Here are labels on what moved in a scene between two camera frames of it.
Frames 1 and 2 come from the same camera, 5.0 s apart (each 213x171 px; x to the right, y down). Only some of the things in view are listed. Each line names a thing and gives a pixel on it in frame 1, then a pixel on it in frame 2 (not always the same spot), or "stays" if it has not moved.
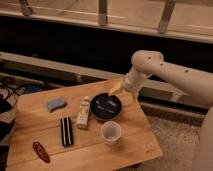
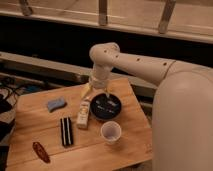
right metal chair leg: [165, 18] stays
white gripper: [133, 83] to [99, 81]
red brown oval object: [38, 148] stays
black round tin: [105, 106] stays
